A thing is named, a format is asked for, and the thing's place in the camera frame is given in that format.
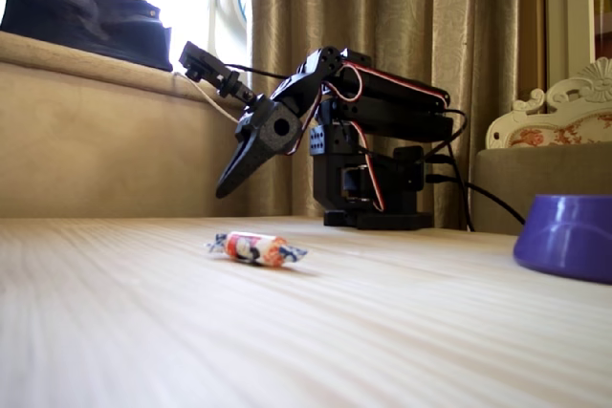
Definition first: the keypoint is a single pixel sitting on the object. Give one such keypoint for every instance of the beige patterned curtain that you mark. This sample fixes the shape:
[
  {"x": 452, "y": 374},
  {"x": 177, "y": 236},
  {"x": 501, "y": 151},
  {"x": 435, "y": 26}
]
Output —
[{"x": 430, "y": 21}]

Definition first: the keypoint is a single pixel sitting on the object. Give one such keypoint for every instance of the black fabric bag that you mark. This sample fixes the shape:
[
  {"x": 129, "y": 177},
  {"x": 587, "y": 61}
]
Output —
[{"x": 72, "y": 21}]

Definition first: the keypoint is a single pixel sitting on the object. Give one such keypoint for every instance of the beige sofa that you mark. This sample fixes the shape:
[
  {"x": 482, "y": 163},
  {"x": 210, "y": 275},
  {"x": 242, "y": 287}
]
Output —
[{"x": 95, "y": 150}]

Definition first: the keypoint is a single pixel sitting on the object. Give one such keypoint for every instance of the white fan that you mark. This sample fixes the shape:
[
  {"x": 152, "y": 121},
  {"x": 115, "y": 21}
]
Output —
[{"x": 217, "y": 45}]

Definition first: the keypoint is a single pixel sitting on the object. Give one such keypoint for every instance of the olive upholstered cushion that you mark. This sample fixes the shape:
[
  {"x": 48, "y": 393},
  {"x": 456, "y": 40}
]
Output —
[{"x": 507, "y": 174}]

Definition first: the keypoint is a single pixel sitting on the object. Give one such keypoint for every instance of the black camera ball-joint mount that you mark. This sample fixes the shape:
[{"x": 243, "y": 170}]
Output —
[{"x": 233, "y": 85}]

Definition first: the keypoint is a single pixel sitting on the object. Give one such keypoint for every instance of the small red and white object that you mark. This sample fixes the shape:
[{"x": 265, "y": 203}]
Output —
[{"x": 253, "y": 248}]

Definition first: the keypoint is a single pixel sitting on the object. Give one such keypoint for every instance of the white wooden door frame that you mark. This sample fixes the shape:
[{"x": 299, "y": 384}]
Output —
[{"x": 569, "y": 6}]

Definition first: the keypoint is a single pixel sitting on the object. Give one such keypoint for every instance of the purple plastic bowl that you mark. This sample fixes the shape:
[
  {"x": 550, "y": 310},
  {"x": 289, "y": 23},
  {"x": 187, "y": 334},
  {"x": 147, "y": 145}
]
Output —
[{"x": 569, "y": 241}]

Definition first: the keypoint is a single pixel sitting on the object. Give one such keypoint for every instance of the ornate white chair back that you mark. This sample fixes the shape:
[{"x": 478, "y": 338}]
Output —
[{"x": 564, "y": 112}]

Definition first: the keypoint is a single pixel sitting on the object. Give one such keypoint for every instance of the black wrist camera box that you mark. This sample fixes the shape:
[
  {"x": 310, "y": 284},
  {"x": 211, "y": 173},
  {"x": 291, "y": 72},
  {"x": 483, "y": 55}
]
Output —
[{"x": 198, "y": 60}]

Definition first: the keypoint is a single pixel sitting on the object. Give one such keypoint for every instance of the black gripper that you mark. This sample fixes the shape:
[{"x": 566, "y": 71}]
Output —
[{"x": 273, "y": 130}]

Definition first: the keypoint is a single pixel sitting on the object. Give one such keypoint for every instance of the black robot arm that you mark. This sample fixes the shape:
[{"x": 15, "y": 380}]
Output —
[{"x": 382, "y": 112}]

